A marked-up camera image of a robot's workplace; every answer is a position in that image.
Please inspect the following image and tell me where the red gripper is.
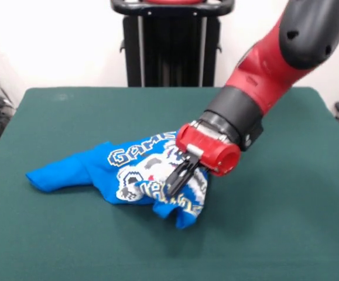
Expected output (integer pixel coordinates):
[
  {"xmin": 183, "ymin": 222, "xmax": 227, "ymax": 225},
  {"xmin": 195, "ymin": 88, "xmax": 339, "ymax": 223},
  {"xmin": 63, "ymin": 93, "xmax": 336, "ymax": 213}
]
[{"xmin": 165, "ymin": 122, "xmax": 242, "ymax": 197}]

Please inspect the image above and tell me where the blue printed t-shirt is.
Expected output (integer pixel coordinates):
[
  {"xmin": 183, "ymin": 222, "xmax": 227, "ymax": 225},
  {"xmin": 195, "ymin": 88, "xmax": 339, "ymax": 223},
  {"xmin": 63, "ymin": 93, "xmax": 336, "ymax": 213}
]
[{"xmin": 25, "ymin": 130, "xmax": 210, "ymax": 230}]

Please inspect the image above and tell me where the dark green tablecloth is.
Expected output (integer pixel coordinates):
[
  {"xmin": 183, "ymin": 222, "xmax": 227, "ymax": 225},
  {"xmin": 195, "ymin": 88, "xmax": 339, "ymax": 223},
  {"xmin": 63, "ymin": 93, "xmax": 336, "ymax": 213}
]
[{"xmin": 0, "ymin": 85, "xmax": 339, "ymax": 281}]

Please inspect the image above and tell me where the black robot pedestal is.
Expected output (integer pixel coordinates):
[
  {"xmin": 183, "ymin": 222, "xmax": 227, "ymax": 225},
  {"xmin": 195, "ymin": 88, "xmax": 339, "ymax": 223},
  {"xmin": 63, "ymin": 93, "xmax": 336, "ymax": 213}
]
[{"xmin": 110, "ymin": 0, "xmax": 235, "ymax": 88}]

